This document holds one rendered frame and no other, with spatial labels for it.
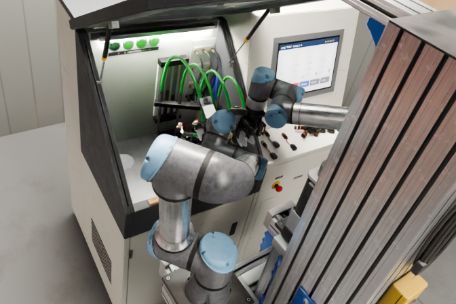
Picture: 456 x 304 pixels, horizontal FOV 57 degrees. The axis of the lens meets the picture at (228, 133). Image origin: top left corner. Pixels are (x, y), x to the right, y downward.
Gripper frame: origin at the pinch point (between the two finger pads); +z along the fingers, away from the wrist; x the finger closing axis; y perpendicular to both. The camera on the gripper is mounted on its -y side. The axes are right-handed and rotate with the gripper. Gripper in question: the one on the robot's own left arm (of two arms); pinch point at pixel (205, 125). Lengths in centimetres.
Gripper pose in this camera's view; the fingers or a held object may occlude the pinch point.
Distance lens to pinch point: 166.1
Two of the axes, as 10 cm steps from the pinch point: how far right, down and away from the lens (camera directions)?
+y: 2.7, 9.6, -0.3
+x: 9.4, -2.5, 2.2
